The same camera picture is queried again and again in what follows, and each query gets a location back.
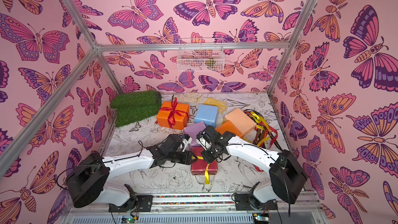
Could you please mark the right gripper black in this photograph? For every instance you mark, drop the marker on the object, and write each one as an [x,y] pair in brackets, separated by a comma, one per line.
[210,151]

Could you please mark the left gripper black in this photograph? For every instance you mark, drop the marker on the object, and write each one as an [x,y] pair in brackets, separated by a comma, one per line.
[187,159]

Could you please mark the orange gift box front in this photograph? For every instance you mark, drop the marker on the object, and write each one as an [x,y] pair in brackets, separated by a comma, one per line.
[228,126]

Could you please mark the purple gift box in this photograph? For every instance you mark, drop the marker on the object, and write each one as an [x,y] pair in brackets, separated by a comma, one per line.
[193,130]

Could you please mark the light blue gift box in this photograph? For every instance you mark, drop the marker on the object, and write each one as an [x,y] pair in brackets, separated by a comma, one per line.
[207,114]

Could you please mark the peach gift box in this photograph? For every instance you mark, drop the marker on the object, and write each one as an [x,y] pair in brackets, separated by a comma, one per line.
[241,121]

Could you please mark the dark red gift box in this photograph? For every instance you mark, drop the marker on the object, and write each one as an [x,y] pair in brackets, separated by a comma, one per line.
[213,167]

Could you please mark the brown ribbon bow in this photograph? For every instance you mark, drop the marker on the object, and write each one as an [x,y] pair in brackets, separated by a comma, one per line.
[261,137]

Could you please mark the yellow ribbon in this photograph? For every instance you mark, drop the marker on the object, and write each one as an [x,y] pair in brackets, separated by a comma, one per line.
[259,126]
[206,171]

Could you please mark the black printed ribbon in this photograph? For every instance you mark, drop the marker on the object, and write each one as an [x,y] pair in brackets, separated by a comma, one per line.
[273,140]

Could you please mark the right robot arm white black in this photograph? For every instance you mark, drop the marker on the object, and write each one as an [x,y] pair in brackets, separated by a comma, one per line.
[286,176]

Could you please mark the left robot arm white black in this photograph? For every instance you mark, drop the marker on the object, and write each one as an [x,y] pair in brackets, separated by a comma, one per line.
[89,182]

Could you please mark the large orange gift box back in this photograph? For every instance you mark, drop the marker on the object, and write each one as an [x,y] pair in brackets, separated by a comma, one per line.
[172,115]

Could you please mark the white work glove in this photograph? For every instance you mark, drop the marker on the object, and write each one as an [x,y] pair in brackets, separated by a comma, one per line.
[187,98]

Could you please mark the green artificial grass mat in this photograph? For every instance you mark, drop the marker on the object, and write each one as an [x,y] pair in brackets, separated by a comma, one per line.
[136,106]

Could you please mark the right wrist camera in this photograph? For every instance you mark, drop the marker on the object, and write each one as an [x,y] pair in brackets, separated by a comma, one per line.
[203,143]

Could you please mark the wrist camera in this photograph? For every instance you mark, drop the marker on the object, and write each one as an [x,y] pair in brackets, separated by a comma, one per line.
[203,143]
[186,139]

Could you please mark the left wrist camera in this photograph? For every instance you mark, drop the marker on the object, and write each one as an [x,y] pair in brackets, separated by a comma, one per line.
[186,139]

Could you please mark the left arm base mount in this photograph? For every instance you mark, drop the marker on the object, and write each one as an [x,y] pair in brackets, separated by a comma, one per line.
[136,203]

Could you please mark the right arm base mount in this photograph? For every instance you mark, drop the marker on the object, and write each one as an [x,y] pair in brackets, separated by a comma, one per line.
[248,202]

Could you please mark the white wire basket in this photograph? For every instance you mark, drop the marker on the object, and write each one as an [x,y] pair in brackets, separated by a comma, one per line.
[201,54]

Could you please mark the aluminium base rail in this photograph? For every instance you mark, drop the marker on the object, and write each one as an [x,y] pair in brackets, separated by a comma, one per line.
[217,208]

